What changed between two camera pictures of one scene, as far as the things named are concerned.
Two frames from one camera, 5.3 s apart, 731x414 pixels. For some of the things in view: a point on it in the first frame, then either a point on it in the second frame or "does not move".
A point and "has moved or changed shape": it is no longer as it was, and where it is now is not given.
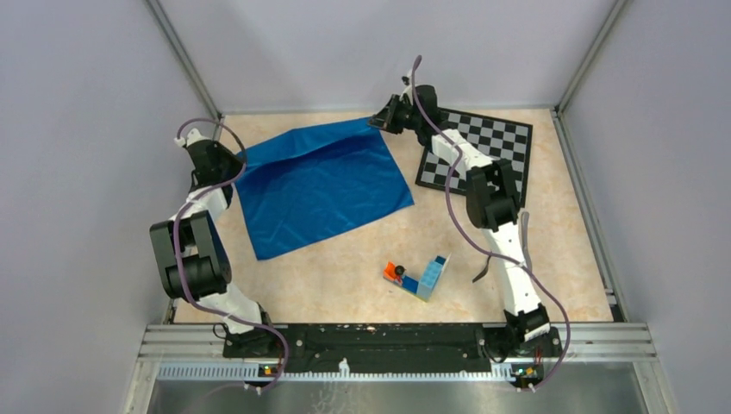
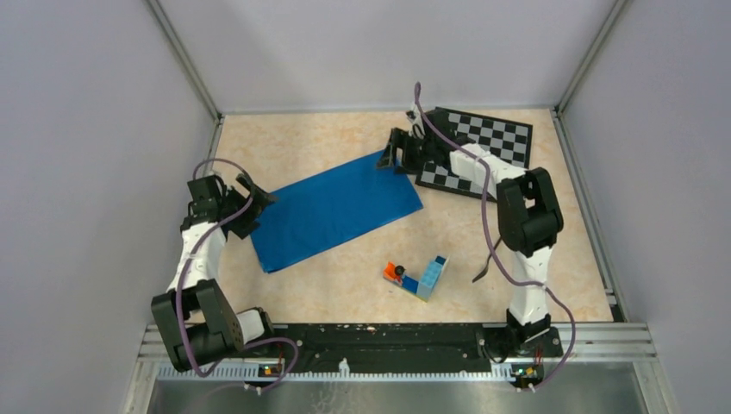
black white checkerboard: x=492 y=139 does not move
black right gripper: x=385 y=119 to x=399 y=139
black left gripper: x=238 y=164 to x=261 y=199
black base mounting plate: x=389 y=349 does not move
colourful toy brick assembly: x=428 y=276 does not move
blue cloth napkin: x=315 y=180 has moved or changed shape
